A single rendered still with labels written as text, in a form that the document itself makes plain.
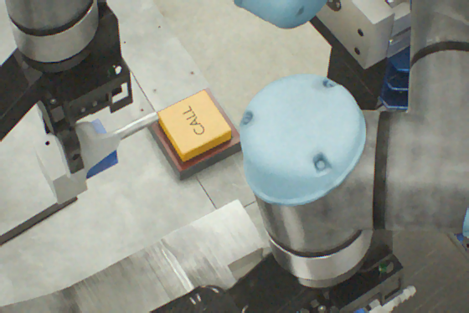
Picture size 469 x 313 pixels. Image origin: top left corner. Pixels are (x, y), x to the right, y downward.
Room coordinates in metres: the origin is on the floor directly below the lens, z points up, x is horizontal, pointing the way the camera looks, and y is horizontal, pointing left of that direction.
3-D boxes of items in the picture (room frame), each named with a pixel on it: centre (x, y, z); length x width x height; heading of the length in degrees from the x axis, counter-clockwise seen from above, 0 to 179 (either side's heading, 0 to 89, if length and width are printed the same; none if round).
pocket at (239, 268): (0.36, -0.03, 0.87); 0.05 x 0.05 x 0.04; 32
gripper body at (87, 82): (0.47, 0.14, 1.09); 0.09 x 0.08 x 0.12; 122
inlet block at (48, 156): (0.48, 0.13, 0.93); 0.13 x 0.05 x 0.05; 122
